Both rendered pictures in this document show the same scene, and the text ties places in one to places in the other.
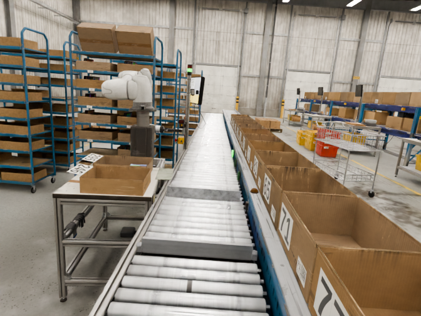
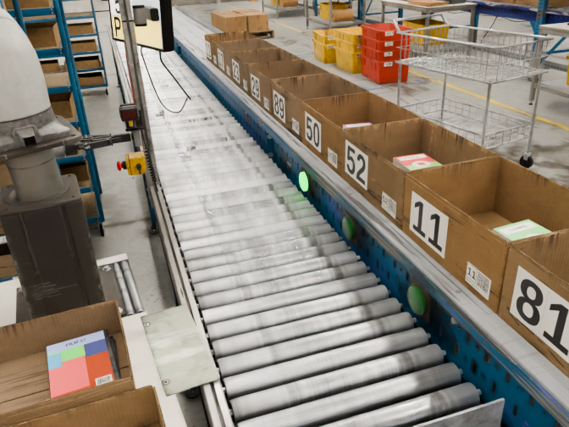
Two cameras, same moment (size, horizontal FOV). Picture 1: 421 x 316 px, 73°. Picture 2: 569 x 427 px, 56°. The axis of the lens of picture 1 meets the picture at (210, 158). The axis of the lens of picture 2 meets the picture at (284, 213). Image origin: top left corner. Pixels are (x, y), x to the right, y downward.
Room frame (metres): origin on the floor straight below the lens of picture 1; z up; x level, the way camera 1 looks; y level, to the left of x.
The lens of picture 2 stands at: (1.09, 0.39, 1.58)
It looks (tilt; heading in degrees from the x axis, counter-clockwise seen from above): 27 degrees down; 343
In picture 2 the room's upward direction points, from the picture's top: 3 degrees counter-clockwise
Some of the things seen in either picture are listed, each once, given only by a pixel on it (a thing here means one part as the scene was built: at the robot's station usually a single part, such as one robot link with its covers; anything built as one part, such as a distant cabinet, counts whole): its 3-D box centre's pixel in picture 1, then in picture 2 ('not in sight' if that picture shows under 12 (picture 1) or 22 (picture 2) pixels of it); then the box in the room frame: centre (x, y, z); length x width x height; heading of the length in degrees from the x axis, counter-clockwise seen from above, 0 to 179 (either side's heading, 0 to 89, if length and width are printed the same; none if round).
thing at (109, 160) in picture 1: (124, 167); (34, 377); (2.07, 0.64, 0.80); 0.38 x 0.28 x 0.10; 93
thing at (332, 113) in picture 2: (255, 139); (356, 131); (2.80, -0.44, 0.96); 0.39 x 0.29 x 0.17; 0
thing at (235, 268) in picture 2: (207, 169); (271, 263); (2.42, 0.02, 0.72); 0.52 x 0.05 x 0.05; 90
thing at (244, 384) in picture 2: (205, 186); (329, 362); (1.97, 0.02, 0.72); 0.52 x 0.05 x 0.05; 90
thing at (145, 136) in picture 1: (142, 144); (55, 249); (2.40, 0.59, 0.91); 0.26 x 0.26 x 0.33; 5
